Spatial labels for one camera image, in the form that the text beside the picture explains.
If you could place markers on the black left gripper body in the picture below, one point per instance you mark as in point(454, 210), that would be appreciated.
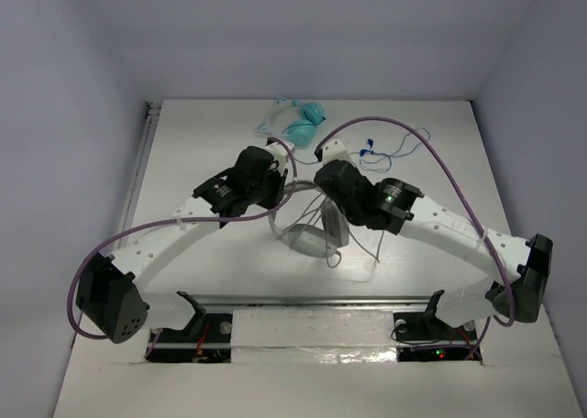
point(273, 189)

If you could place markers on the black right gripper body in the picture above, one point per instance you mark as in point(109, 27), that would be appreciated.
point(351, 215)

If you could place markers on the white grey over-ear headphones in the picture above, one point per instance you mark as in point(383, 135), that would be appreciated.
point(311, 241)

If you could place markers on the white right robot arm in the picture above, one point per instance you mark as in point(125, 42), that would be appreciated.
point(516, 269)

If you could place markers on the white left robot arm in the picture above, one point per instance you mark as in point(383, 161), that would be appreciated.
point(109, 297)

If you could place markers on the teal cat-ear headphones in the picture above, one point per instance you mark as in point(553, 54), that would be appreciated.
point(300, 132)

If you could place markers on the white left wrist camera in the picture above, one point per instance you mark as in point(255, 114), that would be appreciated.
point(280, 150)

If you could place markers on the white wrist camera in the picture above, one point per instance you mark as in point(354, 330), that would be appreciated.
point(280, 150)
point(332, 150)

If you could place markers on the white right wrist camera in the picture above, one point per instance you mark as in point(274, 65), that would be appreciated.
point(332, 150)

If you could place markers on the blue wired earbuds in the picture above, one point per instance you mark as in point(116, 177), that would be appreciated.
point(382, 162)

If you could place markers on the aluminium side rail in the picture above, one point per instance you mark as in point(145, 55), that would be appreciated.
point(139, 167)

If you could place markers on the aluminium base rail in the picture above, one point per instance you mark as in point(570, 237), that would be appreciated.
point(307, 301)

